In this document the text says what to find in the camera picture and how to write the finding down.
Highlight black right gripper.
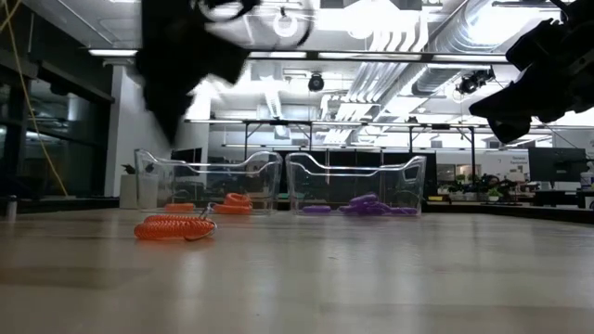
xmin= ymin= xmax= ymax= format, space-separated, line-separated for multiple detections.
xmin=468 ymin=20 xmax=581 ymax=145

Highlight small grey post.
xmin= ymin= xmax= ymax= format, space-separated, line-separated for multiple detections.
xmin=5 ymin=194 xmax=19 ymax=223

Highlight clear plastic bin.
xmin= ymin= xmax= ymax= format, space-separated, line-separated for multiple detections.
xmin=134 ymin=148 xmax=283 ymax=217
xmin=285 ymin=151 xmax=428 ymax=218

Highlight yellow hanging cable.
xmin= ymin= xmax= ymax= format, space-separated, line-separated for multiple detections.
xmin=0 ymin=0 xmax=70 ymax=197

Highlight green potted plants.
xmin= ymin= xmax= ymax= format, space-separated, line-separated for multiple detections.
xmin=435 ymin=173 xmax=519 ymax=204

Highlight black dome camera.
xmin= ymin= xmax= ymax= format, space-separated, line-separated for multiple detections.
xmin=307 ymin=72 xmax=326 ymax=93

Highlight black monitor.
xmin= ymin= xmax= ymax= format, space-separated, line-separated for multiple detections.
xmin=527 ymin=147 xmax=588 ymax=183
xmin=170 ymin=147 xmax=204 ymax=177

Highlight white cup with plant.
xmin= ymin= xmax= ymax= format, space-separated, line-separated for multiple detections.
xmin=119 ymin=162 xmax=160 ymax=210

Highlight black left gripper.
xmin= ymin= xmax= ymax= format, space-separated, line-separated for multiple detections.
xmin=136 ymin=0 xmax=252 ymax=146

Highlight black aluminium table frame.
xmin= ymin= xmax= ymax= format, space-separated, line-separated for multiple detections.
xmin=0 ymin=197 xmax=594 ymax=226

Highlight black ceiling camera rig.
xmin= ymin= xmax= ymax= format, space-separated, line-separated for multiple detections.
xmin=454 ymin=68 xmax=497 ymax=96

